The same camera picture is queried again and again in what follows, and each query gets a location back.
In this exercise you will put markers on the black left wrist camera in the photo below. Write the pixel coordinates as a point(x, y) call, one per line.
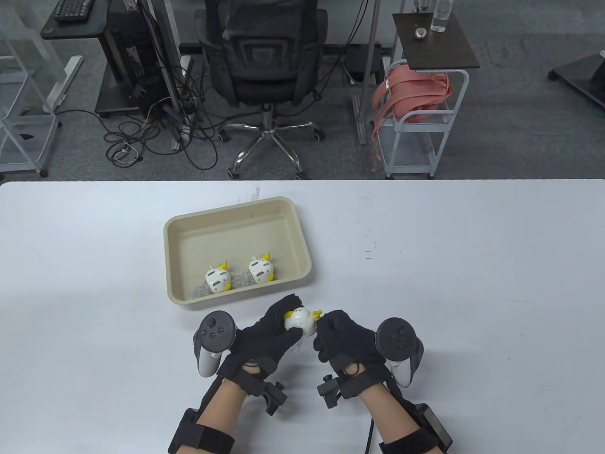
point(274, 397)

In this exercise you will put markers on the black left forearm band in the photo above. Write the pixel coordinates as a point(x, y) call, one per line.
point(198, 435)

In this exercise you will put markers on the dark brown side tabletop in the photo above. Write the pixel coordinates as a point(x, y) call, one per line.
point(439, 49)

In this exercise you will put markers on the small round metal object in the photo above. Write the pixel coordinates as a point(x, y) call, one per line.
point(420, 33)

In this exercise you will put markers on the white wheeled cart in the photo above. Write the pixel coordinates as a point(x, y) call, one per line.
point(416, 124)

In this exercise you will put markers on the clear water bottle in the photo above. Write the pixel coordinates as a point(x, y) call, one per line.
point(440, 19)

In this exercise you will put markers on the white jellyfish mechanical toy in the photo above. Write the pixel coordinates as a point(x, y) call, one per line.
point(216, 279)
point(300, 320)
point(260, 270)

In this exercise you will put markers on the beige plastic tray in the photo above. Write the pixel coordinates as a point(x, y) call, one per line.
point(236, 231)

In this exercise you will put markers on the black computer tower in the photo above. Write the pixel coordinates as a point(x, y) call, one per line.
point(130, 56)

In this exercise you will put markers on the white metal rack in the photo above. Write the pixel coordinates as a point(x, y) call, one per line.
point(23, 124)

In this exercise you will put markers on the black computer desk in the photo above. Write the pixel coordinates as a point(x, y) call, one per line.
point(71, 29)

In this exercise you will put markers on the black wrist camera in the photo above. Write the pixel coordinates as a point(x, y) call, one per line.
point(274, 397)
point(330, 391)

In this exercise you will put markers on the white desk foot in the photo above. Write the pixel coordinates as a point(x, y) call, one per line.
point(64, 80)

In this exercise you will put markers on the person's right hand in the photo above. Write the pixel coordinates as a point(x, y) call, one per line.
point(345, 345)

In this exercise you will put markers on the black stand base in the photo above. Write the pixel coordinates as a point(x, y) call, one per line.
point(583, 75)

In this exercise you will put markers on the black mesh office chair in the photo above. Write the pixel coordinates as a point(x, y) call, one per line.
point(267, 61)

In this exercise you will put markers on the black left hand controller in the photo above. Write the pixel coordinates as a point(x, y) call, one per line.
point(215, 333)

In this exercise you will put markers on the pink backpack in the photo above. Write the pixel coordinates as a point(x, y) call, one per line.
point(416, 90)

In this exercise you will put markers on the person's left forearm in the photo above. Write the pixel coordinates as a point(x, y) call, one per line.
point(220, 409)

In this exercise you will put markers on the black right forearm band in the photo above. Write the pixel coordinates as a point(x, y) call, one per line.
point(427, 425)

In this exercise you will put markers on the aluminium frame post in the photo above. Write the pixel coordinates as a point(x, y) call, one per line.
point(371, 47)
point(163, 61)

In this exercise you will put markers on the black box under desk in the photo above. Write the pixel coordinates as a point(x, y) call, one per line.
point(364, 59)

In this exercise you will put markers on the person's right forearm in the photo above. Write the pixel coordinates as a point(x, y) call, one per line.
point(387, 416)

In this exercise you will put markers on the black keyboard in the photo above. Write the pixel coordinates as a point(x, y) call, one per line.
point(73, 9)

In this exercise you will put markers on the person's left hand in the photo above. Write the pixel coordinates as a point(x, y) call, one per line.
point(262, 345)

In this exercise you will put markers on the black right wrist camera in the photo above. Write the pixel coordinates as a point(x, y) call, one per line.
point(330, 391)

